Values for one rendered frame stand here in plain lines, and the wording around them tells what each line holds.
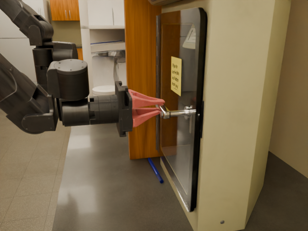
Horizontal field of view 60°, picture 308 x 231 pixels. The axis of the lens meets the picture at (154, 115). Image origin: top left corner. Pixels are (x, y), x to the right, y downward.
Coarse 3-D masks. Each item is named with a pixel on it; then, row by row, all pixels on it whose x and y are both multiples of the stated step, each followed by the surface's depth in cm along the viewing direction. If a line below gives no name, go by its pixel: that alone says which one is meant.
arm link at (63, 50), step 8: (32, 32) 75; (40, 32) 75; (32, 40) 76; (40, 40) 75; (48, 40) 83; (56, 48) 78; (64, 48) 78; (72, 48) 78; (56, 56) 78; (64, 56) 78; (72, 56) 78
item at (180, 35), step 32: (160, 32) 69; (192, 32) 46; (160, 64) 71; (192, 64) 47; (160, 96) 74; (192, 96) 48; (160, 128) 76; (192, 128) 49; (192, 160) 51; (192, 192) 53
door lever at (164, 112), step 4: (156, 104) 56; (160, 104) 55; (164, 104) 55; (156, 108) 56; (160, 108) 53; (164, 108) 52; (184, 108) 53; (160, 112) 51; (164, 112) 50; (168, 112) 50; (172, 112) 51; (176, 112) 51; (180, 112) 51; (184, 112) 51; (188, 112) 51; (160, 116) 51; (164, 116) 51; (168, 116) 51; (172, 116) 51; (184, 116) 53; (188, 116) 51
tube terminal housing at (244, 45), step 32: (192, 0) 49; (224, 0) 42; (256, 0) 43; (288, 0) 56; (224, 32) 43; (256, 32) 44; (224, 64) 45; (256, 64) 46; (224, 96) 47; (256, 96) 48; (224, 128) 49; (256, 128) 50; (160, 160) 84; (224, 160) 51; (256, 160) 56; (224, 192) 54; (256, 192) 64; (192, 224) 58; (224, 224) 56
